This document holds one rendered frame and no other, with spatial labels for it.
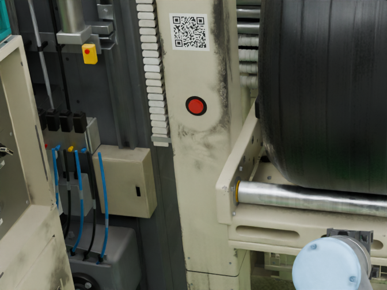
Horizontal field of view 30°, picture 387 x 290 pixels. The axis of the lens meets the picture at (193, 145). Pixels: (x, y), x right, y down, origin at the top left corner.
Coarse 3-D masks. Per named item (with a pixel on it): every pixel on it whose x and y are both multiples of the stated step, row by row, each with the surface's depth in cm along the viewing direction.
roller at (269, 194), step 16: (240, 192) 145; (256, 192) 144; (272, 192) 143; (288, 192) 142; (304, 192) 141; (320, 192) 141; (336, 192) 140; (352, 192) 140; (304, 208) 143; (320, 208) 141; (336, 208) 140; (352, 208) 139; (368, 208) 138; (384, 208) 137
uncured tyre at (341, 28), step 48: (288, 0) 114; (336, 0) 111; (384, 0) 109; (288, 48) 114; (336, 48) 111; (384, 48) 109; (288, 96) 116; (336, 96) 114; (384, 96) 112; (288, 144) 122; (336, 144) 119; (384, 144) 116; (384, 192) 130
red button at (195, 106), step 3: (195, 99) 146; (189, 102) 146; (192, 102) 145; (195, 102) 145; (198, 102) 145; (201, 102) 145; (189, 105) 146; (192, 105) 146; (195, 105) 145; (198, 105) 145; (201, 105) 145; (189, 108) 146; (192, 108) 146; (195, 108) 146; (198, 108) 146; (201, 108) 145; (192, 111) 146; (195, 111) 146; (198, 111) 146; (201, 111) 146
